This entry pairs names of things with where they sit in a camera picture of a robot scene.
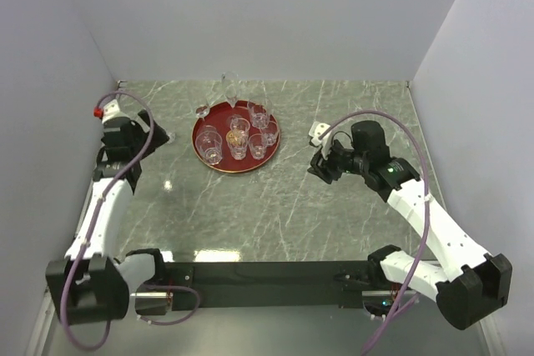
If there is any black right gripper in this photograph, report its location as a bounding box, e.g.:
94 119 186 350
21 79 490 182
307 138 369 184

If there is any clear faceted tumbler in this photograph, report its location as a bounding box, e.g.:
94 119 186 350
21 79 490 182
247 99 272 129
195 125 223 165

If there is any clear stemmed wine glass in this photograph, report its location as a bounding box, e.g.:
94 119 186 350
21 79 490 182
194 103 210 119

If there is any tall clear champagne flute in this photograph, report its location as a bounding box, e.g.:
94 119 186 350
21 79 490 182
221 71 241 128

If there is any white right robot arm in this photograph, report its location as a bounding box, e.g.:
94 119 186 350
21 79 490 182
308 120 512 330

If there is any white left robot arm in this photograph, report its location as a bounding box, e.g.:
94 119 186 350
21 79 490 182
45 101 169 325

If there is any red round lacquer tray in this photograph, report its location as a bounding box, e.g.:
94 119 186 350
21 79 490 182
191 100 281 173

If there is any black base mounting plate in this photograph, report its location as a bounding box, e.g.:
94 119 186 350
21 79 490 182
165 261 371 308

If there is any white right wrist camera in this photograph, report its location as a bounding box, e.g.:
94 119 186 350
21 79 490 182
309 121 333 159

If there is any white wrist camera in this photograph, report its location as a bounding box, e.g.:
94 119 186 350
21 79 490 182
93 99 126 124
309 121 333 159

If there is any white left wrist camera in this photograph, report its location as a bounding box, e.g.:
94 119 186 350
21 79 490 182
93 99 126 124

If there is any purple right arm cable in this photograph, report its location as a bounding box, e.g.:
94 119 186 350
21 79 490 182
360 110 431 355

